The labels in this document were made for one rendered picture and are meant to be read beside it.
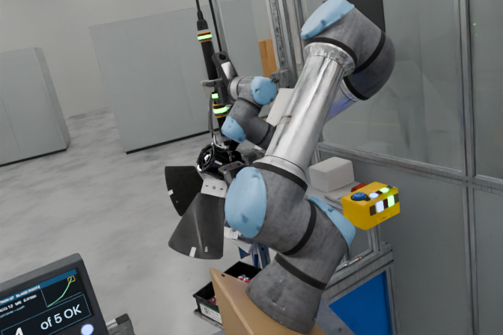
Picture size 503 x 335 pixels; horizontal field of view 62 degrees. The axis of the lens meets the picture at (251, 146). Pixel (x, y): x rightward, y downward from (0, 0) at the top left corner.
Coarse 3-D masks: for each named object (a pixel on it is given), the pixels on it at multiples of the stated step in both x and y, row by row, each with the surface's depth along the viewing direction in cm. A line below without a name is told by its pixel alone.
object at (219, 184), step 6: (204, 180) 157; (210, 180) 157; (216, 180) 157; (222, 180) 157; (204, 186) 156; (210, 186) 156; (216, 186) 156; (222, 186) 156; (204, 192) 155; (210, 192) 155; (216, 192) 155; (222, 192) 155
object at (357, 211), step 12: (372, 192) 137; (384, 192) 135; (396, 192) 136; (348, 204) 135; (360, 204) 130; (372, 204) 131; (396, 204) 137; (348, 216) 137; (360, 216) 132; (372, 216) 132; (384, 216) 135
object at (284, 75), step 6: (276, 72) 197; (282, 72) 193; (288, 72) 198; (270, 78) 196; (276, 78) 195; (282, 78) 193; (288, 78) 197; (276, 84) 196; (282, 84) 194; (288, 84) 197
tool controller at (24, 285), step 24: (48, 264) 96; (72, 264) 89; (0, 288) 86; (24, 288) 85; (48, 288) 86; (72, 288) 88; (0, 312) 82; (24, 312) 84; (48, 312) 86; (72, 312) 88; (96, 312) 90
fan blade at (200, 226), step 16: (192, 208) 153; (208, 208) 152; (224, 208) 152; (192, 224) 151; (208, 224) 150; (224, 224) 150; (176, 240) 152; (192, 240) 149; (208, 240) 148; (192, 256) 147; (208, 256) 145
